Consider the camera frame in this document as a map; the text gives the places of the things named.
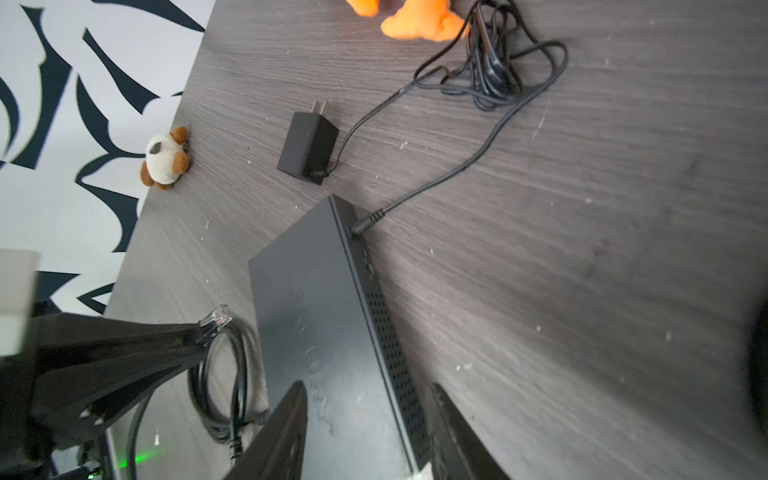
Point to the small brown plush toy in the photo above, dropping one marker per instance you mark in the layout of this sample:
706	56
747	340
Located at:
166	159

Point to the black power adapter with cord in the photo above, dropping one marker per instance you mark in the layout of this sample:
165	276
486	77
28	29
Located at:
499	64

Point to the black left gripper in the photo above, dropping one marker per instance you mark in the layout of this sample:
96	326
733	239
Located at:
69	376

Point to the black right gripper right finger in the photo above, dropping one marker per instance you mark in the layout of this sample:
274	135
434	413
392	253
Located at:
457	452

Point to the orange plush fish toy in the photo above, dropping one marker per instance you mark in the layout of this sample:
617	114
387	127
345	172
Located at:
431	20

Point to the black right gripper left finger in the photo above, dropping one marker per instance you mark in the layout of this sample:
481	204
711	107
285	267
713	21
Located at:
277	451

